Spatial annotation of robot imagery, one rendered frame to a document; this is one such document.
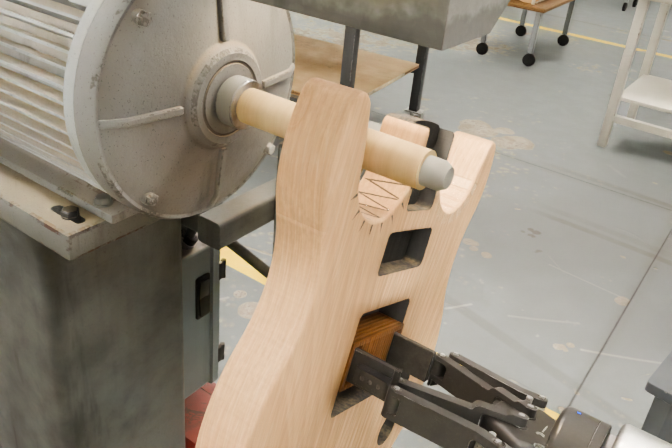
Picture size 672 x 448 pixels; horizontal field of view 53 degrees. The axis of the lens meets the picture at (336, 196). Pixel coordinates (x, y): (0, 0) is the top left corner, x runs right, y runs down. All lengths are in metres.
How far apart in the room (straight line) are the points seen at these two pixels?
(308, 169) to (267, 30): 0.23
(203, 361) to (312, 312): 0.63
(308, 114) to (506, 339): 2.04
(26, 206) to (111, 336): 0.24
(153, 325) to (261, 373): 0.45
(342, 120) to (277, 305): 0.15
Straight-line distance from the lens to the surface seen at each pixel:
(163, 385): 1.02
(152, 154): 0.60
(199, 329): 1.08
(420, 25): 0.31
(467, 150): 0.73
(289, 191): 0.48
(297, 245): 0.49
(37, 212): 0.72
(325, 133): 0.46
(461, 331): 2.44
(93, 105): 0.56
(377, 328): 0.64
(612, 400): 2.37
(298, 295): 0.50
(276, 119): 0.57
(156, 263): 0.89
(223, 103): 0.60
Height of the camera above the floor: 1.46
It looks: 28 degrees down
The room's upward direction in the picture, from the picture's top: 6 degrees clockwise
